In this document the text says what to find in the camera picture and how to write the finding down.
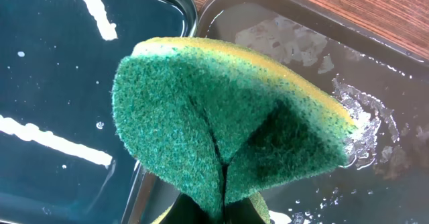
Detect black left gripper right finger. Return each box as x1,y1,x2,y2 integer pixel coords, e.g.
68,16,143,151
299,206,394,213
225,198,264,224

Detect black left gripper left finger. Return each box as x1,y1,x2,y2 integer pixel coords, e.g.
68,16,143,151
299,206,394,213
160,194,212,224

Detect green yellow sponge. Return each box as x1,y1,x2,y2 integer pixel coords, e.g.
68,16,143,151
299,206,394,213
112,38,357,223

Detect black water tray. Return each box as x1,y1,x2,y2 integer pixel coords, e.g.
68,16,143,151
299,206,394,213
1,0,197,223

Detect dark plate tray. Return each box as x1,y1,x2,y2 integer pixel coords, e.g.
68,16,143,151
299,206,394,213
112,0,428,223

